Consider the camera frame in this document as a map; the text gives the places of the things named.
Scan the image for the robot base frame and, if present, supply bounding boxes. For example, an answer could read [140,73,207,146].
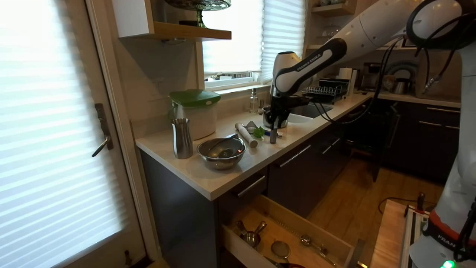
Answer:
[398,206,476,268]

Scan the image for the steel mixing bowl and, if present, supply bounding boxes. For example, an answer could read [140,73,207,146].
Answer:
[199,139,245,170]

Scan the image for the wooden wall shelf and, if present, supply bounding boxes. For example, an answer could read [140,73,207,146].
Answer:
[111,0,232,41]

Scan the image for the kitchen sink basin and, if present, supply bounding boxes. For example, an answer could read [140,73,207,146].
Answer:
[293,103,333,118]

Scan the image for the glass door with handle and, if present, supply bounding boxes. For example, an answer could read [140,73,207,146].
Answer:
[0,0,146,268]

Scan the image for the dark lower kitchen cabinets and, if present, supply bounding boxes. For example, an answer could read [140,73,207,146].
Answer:
[135,115,442,268]

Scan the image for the silver measuring cup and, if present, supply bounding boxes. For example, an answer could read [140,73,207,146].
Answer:
[269,127,278,145]

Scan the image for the green dish brush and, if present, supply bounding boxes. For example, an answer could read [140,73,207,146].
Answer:
[235,121,265,149]

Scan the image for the long silver measuring spoon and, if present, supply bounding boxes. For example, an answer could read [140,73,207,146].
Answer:
[300,236,328,258]

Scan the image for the small mesh strainer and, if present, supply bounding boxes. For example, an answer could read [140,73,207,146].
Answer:
[270,242,290,263]

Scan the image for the clear soap dispenser bottle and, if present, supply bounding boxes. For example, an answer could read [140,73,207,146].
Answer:
[250,88,260,114]

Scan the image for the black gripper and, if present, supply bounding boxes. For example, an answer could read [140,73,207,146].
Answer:
[263,97,297,130]

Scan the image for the open wooden drawer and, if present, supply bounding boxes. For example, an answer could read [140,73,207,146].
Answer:
[221,196,361,268]

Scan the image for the steel shaker canister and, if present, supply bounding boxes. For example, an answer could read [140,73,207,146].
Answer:
[169,105,193,160]

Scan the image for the white bin green lid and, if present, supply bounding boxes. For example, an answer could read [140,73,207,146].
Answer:
[169,90,220,140]

